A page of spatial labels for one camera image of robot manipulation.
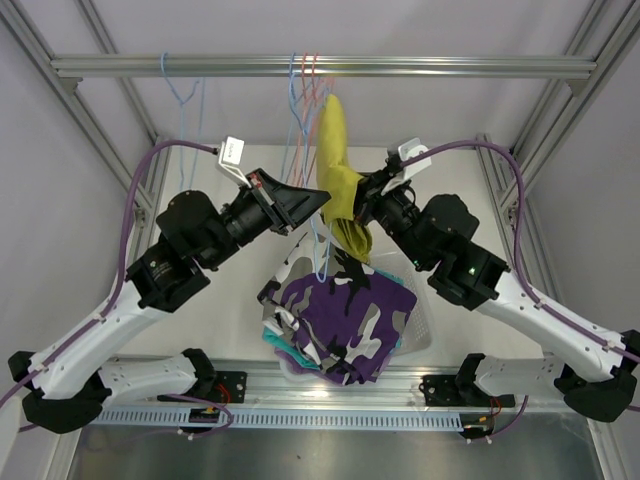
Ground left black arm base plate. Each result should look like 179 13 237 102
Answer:
181 371 248 434

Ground white plastic basket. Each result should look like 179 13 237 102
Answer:
279 249 436 385

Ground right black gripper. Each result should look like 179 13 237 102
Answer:
339 165 432 270

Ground pink hanger of camouflage trousers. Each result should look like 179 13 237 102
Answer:
298 53 334 187

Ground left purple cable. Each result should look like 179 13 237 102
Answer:
0 141 234 441

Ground aluminium hanging rail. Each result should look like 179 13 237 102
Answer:
51 54 597 80

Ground pink hanger of teal trousers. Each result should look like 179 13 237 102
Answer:
295 53 318 186

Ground light blue wire hanger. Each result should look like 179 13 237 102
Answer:
160 51 206 191

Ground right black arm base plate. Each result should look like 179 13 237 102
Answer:
419 373 516 441

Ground blue hanger of purple trousers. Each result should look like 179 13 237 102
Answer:
280 52 301 180

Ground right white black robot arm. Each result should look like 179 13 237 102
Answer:
354 162 639 423

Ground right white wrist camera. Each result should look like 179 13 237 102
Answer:
382 137 432 195

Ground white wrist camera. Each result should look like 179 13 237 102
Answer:
217 136 249 187
382 137 432 195

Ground purple cable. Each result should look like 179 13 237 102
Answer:
399 140 640 441
0 141 234 441

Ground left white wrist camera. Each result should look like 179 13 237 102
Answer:
217 136 249 187

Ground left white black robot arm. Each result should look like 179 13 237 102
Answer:
8 169 331 434

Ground yellow trousers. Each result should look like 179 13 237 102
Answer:
315 94 373 263

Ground blue hanger of yellow trousers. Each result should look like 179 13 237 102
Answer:
306 80 331 284

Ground aluminium frame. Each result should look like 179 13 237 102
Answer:
1 1 639 479

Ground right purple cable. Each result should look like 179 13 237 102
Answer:
399 140 640 441

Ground grey purple camouflage trousers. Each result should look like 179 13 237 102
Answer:
257 234 418 387

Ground white slotted cable duct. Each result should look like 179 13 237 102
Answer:
93 406 463 433

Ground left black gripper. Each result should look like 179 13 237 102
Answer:
199 168 330 270

